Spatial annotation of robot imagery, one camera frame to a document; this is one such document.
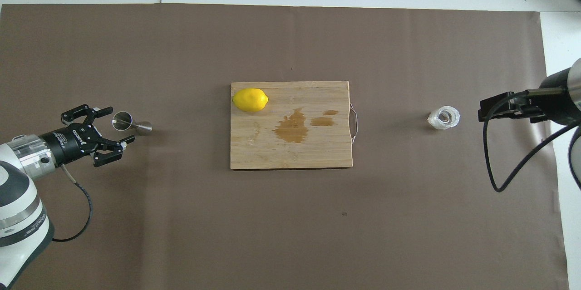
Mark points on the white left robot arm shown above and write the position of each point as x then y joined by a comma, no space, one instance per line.
18,199

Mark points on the brown paper table mat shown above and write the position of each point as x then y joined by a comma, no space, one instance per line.
181,235

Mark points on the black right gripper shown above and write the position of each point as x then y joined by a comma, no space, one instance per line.
551,104

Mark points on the wooden cutting board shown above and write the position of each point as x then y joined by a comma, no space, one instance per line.
272,154

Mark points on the steel double jigger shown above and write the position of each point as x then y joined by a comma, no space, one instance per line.
143,128

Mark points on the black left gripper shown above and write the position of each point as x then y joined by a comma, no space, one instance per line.
72,144

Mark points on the yellow lemon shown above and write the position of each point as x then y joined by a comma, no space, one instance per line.
249,100

